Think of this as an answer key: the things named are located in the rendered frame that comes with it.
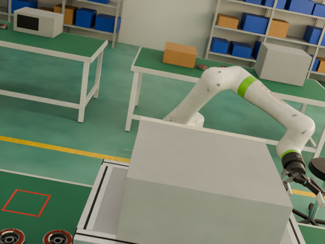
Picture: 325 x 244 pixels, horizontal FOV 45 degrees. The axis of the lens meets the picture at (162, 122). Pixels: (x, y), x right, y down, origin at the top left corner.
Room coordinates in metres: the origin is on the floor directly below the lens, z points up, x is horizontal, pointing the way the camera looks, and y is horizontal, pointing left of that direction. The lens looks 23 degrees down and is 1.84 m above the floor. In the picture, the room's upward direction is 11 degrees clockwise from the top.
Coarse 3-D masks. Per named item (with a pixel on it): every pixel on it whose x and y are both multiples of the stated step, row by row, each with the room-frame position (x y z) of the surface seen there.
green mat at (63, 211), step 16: (0, 176) 1.53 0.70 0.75; (16, 176) 1.55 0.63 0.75; (0, 192) 1.41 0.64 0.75; (16, 192) 1.43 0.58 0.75; (48, 192) 1.48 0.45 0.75; (64, 192) 1.50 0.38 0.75; (80, 192) 1.52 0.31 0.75; (0, 208) 1.31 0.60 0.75; (16, 208) 1.33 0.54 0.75; (32, 208) 1.34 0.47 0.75; (48, 208) 1.37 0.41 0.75; (64, 208) 1.39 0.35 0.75; (80, 208) 1.41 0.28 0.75; (0, 224) 1.21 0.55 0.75; (16, 224) 1.23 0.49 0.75; (32, 224) 1.25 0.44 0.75; (48, 224) 1.27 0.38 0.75; (64, 224) 1.28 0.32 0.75; (32, 240) 1.16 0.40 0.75
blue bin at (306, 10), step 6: (288, 0) 7.64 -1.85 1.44; (294, 0) 7.46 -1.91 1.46; (300, 0) 7.46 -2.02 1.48; (306, 0) 7.46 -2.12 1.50; (288, 6) 7.53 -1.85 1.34; (294, 6) 7.46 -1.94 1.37; (300, 6) 7.46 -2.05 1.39; (306, 6) 7.46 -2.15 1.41; (312, 6) 7.46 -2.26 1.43; (300, 12) 7.46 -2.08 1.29; (306, 12) 7.46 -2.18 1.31
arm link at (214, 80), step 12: (204, 72) 1.81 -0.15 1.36; (216, 72) 1.79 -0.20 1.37; (228, 72) 1.84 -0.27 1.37; (204, 84) 1.78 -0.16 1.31; (216, 84) 1.76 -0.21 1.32; (228, 84) 1.82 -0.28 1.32; (192, 96) 1.83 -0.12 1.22; (204, 96) 1.80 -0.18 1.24; (180, 108) 1.88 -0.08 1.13; (192, 108) 1.84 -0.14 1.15; (168, 120) 1.91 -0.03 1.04; (180, 120) 1.88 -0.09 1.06
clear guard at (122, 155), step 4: (120, 148) 1.44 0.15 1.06; (116, 152) 1.40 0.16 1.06; (120, 152) 1.41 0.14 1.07; (124, 152) 1.41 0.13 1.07; (128, 152) 1.42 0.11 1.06; (116, 156) 1.37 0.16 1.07; (120, 156) 1.37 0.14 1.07; (124, 156) 1.38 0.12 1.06; (128, 156) 1.39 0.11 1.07; (116, 160) 1.34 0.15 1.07; (120, 160) 1.34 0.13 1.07; (124, 160) 1.35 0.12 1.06; (128, 160) 1.36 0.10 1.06
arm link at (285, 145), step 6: (282, 138) 1.65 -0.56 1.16; (288, 138) 1.62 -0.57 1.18; (282, 144) 1.63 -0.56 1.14; (288, 144) 1.61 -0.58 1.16; (294, 144) 1.60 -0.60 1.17; (300, 144) 1.60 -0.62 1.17; (276, 150) 1.66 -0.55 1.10; (282, 150) 1.61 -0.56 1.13; (288, 150) 1.59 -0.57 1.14; (294, 150) 1.58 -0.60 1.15; (300, 150) 1.61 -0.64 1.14; (282, 156) 1.57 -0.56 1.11
